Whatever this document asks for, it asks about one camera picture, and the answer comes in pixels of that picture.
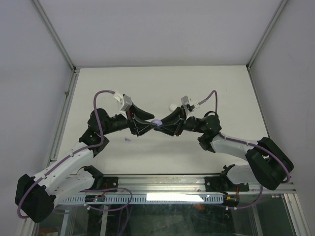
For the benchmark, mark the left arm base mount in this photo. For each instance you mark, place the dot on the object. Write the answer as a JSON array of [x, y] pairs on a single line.
[[101, 183]]

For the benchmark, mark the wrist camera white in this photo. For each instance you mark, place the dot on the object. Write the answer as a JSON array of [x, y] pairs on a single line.
[[189, 106], [124, 102]]

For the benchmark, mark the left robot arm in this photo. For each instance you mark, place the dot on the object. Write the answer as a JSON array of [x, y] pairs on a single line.
[[38, 195]]

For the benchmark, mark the aluminium front rail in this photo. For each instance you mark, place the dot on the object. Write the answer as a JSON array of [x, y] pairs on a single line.
[[184, 184]]

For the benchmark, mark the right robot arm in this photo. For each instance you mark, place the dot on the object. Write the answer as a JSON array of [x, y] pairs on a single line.
[[266, 162]]

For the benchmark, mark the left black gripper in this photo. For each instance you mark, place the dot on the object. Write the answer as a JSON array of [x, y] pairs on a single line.
[[133, 123]]

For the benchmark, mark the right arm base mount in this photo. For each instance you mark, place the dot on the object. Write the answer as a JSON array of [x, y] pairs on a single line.
[[222, 184]]

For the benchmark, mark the purple earbud case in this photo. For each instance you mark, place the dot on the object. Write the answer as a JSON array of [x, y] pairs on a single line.
[[157, 122]]

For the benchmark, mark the slotted cable duct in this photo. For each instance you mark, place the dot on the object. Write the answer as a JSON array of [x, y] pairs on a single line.
[[150, 198]]

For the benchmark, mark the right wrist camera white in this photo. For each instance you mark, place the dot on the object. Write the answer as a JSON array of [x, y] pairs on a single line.
[[189, 106]]

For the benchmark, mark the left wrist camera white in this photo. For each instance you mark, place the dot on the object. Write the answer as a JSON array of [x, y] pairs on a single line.
[[124, 102]]

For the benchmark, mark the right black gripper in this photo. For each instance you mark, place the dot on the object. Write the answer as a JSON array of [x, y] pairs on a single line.
[[176, 129]]

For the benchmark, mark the white earbud case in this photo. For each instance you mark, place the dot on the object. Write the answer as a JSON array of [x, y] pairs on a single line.
[[173, 107]]

